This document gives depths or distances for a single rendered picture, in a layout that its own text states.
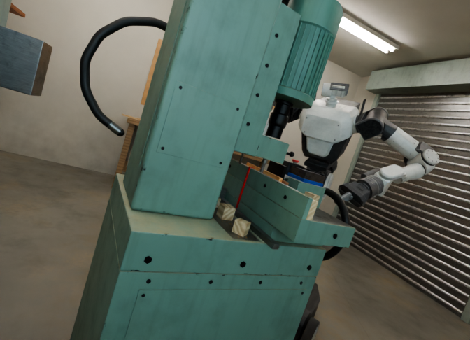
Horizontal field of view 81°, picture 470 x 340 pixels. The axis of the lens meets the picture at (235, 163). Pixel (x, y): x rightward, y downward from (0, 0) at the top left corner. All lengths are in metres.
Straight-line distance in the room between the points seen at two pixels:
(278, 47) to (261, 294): 0.68
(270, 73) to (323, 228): 0.44
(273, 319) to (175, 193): 0.47
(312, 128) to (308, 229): 0.85
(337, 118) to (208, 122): 0.88
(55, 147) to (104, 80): 1.07
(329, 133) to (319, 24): 0.68
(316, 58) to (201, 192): 0.51
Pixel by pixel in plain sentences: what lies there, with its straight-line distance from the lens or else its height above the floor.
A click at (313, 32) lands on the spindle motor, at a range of 0.91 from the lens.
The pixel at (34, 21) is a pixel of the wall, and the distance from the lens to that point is 4.29.
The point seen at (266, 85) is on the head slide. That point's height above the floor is 1.20.
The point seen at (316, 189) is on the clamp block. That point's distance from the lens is 1.03.
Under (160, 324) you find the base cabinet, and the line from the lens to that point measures 0.74.
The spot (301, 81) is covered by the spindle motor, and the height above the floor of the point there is 1.25.
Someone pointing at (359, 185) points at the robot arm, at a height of 1.00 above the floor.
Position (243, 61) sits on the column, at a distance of 0.73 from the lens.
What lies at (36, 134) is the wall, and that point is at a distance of 4.25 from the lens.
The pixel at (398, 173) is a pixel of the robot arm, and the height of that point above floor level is 1.10.
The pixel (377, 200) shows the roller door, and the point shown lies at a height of 0.78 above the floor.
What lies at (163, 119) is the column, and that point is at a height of 1.03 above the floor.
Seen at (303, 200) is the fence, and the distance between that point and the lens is 0.69.
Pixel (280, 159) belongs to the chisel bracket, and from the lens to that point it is 0.91.
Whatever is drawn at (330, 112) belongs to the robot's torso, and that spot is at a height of 1.29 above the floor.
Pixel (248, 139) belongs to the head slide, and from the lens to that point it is 0.80.
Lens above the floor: 1.04
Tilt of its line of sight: 6 degrees down
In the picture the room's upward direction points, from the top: 18 degrees clockwise
